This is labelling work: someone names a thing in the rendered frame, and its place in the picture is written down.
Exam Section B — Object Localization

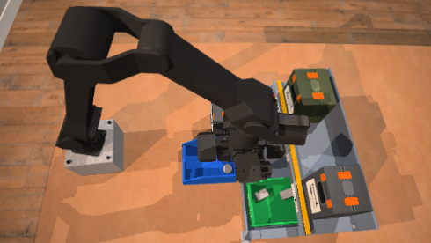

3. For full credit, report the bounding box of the yellow long thin bar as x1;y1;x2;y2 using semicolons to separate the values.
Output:
276;80;311;235

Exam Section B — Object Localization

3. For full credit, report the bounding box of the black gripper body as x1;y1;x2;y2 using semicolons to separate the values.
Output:
197;129;285;162

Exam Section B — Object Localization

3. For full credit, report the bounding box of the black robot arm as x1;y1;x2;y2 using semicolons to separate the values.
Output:
46;6;310;183

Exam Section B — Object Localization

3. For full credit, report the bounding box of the green open bin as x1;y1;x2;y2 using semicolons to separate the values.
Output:
245;177;298;227

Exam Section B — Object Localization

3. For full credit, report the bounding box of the blue bin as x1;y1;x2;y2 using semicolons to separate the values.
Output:
182;139;237;185

